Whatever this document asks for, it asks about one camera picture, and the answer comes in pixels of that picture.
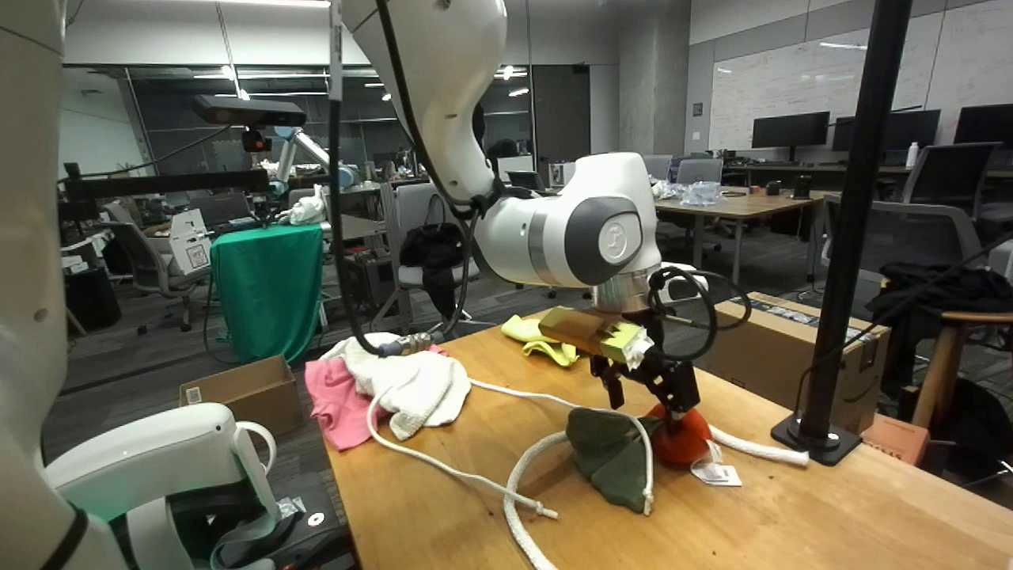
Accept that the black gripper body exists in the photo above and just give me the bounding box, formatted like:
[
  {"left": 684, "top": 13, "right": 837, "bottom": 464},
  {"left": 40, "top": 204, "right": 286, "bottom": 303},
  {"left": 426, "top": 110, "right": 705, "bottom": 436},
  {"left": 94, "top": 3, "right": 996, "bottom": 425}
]
[{"left": 586, "top": 337, "right": 689, "bottom": 388}]

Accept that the orange plush ball with tag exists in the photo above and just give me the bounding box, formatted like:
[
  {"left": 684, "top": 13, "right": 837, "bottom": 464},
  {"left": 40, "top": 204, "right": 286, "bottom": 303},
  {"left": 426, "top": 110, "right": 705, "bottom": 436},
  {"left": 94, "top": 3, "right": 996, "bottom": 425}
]
[{"left": 643, "top": 404, "right": 746, "bottom": 491}]

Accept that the dark green cloth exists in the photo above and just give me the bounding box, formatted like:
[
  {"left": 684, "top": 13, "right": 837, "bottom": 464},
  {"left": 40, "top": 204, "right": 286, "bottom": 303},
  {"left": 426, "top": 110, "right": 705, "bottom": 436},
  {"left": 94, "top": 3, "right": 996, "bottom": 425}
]
[{"left": 562, "top": 404, "right": 658, "bottom": 519}]

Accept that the white rope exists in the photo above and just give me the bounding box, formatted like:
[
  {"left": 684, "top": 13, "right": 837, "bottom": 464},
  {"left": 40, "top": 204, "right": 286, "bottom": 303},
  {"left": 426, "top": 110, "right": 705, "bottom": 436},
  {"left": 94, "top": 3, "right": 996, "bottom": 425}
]
[{"left": 361, "top": 366, "right": 812, "bottom": 570}]

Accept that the white towel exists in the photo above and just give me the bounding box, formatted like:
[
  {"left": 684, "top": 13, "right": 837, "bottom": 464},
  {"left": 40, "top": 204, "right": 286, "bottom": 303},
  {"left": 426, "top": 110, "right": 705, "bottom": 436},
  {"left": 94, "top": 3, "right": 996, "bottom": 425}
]
[{"left": 319, "top": 332, "right": 474, "bottom": 444}]

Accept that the hot pink cloth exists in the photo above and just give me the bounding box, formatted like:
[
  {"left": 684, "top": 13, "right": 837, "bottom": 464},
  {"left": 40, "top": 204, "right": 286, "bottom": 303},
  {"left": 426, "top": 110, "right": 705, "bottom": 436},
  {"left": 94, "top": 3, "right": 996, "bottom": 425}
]
[{"left": 302, "top": 356, "right": 381, "bottom": 456}]

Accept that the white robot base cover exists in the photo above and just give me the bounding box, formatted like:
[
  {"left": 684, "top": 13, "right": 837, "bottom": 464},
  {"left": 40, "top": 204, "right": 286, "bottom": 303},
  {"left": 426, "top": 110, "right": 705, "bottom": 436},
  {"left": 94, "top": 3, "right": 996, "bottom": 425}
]
[{"left": 44, "top": 398, "right": 286, "bottom": 570}]

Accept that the cardboard box with black tape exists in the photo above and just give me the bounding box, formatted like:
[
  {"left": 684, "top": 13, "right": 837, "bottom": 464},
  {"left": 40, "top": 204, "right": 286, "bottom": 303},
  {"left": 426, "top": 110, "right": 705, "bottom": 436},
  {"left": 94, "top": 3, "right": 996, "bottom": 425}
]
[{"left": 698, "top": 288, "right": 895, "bottom": 436}]

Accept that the long wooden desk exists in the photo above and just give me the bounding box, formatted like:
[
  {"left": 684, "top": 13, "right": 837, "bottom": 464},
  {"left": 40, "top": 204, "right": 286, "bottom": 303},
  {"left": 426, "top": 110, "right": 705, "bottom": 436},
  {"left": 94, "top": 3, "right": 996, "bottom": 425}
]
[{"left": 651, "top": 186, "right": 843, "bottom": 294}]

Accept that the reddish flat board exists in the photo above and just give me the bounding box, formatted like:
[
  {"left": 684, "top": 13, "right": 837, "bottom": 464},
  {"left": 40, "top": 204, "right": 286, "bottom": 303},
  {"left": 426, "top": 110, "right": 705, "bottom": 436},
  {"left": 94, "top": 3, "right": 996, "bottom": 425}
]
[{"left": 859, "top": 413, "right": 933, "bottom": 468}]

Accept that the black pole stand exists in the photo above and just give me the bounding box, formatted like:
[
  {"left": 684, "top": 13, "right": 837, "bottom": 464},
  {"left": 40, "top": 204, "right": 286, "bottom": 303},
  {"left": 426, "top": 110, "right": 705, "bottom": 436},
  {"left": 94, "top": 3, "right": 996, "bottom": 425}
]
[{"left": 769, "top": 0, "right": 919, "bottom": 468}]

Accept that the black computer monitor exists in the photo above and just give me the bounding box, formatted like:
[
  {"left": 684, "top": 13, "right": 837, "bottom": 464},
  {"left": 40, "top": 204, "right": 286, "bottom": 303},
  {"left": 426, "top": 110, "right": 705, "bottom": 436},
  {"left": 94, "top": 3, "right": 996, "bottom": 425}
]
[
  {"left": 949, "top": 101, "right": 1013, "bottom": 148},
  {"left": 751, "top": 108, "right": 831, "bottom": 152},
  {"left": 831, "top": 103, "right": 943, "bottom": 152}
]

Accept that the round wooden stool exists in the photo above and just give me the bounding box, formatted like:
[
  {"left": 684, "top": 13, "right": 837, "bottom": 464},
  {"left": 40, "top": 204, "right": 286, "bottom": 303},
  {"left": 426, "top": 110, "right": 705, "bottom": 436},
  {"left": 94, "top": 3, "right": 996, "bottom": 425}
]
[{"left": 913, "top": 307, "right": 1013, "bottom": 431}]

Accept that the grey office chair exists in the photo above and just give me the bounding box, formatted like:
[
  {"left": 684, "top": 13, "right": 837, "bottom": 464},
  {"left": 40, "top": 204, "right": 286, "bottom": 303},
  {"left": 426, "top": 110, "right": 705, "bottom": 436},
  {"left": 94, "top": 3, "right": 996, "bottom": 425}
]
[{"left": 819, "top": 198, "right": 990, "bottom": 311}]

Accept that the green cloth cover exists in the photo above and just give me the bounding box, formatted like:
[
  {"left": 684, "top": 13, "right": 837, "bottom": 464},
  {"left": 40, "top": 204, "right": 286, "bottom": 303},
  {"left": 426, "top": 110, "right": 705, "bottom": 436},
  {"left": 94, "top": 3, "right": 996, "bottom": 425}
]
[{"left": 206, "top": 218, "right": 326, "bottom": 366}]

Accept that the small open cardboard box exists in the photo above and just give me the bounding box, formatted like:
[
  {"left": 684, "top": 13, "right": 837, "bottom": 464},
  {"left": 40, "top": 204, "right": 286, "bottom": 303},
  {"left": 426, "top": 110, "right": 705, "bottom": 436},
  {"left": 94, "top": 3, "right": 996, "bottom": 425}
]
[{"left": 178, "top": 356, "right": 314, "bottom": 439}]

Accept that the black mounted camera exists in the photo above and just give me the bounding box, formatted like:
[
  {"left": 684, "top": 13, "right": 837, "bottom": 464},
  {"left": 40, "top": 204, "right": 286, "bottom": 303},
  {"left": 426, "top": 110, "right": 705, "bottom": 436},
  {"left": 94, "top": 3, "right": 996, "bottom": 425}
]
[{"left": 193, "top": 93, "right": 309, "bottom": 158}]

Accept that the black mount bar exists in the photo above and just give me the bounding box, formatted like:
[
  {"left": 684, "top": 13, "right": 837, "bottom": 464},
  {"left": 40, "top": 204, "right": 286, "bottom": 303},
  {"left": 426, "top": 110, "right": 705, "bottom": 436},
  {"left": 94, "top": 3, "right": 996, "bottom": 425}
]
[{"left": 59, "top": 164, "right": 273, "bottom": 228}]

